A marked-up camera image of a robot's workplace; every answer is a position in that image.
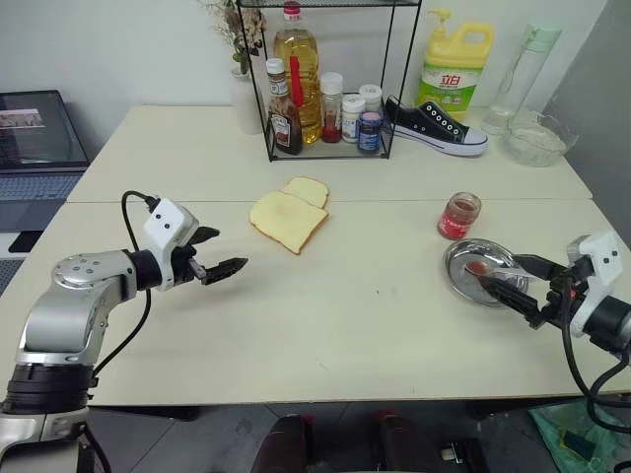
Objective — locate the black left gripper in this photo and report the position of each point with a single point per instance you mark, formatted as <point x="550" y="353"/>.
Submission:
<point x="185" y="266"/>

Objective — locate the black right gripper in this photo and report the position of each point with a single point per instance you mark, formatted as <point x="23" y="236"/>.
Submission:
<point x="562" y="300"/>

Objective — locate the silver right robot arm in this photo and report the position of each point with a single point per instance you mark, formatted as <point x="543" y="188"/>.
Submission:
<point x="613" y="320"/>

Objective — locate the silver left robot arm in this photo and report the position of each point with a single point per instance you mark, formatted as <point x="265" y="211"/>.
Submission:
<point x="74" y="295"/>

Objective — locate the white bread slice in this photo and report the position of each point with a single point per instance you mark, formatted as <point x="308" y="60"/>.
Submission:
<point x="308" y="189"/>
<point x="286" y="222"/>

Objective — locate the red-labelled glass jam jar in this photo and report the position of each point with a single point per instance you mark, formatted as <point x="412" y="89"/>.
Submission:
<point x="457" y="222"/>

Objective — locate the round steel plate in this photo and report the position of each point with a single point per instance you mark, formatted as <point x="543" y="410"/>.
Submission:
<point x="466" y="290"/>

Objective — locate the glass bowl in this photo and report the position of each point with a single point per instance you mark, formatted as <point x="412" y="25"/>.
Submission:
<point x="539" y="143"/>

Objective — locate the green plastic bag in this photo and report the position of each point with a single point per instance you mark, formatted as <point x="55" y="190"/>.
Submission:
<point x="557" y="419"/>

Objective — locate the ketchup bottle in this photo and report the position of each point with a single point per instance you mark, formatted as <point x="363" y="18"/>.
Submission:
<point x="286" y="128"/>

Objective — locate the spice bottle with red contents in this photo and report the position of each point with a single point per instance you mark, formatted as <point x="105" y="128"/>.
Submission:
<point x="330" y="113"/>

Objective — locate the black canvas sneaker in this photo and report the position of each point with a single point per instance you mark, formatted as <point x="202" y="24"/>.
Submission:
<point x="429" y="125"/>

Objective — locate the white seasoning bottle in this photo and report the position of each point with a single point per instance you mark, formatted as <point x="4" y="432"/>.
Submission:
<point x="352" y="120"/>
<point x="371" y="96"/>

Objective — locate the blue-labelled jar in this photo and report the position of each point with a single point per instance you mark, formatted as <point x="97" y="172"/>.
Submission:
<point x="370" y="133"/>

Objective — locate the dark rounded shape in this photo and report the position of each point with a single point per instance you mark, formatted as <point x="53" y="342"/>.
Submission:
<point x="286" y="443"/>

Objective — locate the clear bottle with green lid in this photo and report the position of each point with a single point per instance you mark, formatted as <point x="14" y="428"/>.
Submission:
<point x="522" y="74"/>

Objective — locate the grey laptop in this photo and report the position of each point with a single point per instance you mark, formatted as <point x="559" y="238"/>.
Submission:
<point x="34" y="143"/>

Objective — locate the cooking oil bottle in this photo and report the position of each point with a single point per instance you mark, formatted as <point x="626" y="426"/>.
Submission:
<point x="301" y="49"/>

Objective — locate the yellow detergent bottle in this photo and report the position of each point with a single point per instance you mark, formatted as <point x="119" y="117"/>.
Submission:
<point x="448" y="74"/>

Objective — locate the dried flower bouquet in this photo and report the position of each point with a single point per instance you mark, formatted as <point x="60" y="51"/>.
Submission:
<point x="244" y="29"/>

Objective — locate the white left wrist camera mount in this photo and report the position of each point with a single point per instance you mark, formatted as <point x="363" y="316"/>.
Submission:
<point x="167" y="222"/>

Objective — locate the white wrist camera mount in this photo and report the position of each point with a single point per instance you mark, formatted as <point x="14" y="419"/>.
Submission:
<point x="167" y="222"/>
<point x="601" y="251"/>

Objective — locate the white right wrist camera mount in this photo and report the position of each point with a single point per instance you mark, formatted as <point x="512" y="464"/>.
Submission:
<point x="601" y="251"/>

